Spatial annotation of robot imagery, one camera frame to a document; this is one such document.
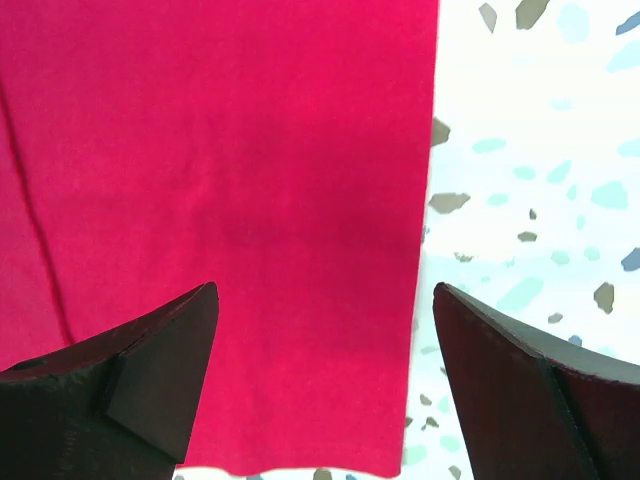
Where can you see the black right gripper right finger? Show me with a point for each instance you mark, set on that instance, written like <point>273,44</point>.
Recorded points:
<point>531,405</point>

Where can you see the red t shirt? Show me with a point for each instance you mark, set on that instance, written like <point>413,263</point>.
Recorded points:
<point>276,148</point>

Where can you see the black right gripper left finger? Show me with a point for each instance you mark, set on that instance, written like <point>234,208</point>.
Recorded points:
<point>118,405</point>

